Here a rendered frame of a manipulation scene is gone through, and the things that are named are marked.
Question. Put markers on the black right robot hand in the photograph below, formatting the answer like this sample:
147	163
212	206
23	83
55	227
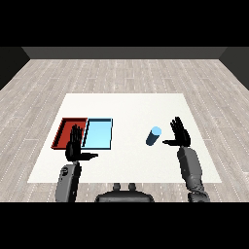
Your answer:
182	137

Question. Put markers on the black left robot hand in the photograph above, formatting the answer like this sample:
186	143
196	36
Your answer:
74	149

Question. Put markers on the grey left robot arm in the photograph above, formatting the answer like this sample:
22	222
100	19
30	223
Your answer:
67	183

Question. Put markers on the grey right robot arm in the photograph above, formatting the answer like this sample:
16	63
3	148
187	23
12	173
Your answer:
192	173

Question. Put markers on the red shallow open box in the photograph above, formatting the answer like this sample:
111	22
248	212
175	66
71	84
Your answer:
66	133

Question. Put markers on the light blue shallow open box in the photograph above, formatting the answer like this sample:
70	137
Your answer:
97	134

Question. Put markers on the small blue can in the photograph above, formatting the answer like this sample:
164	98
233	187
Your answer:
153	136

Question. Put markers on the dark grey robot body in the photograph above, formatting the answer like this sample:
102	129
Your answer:
124	195

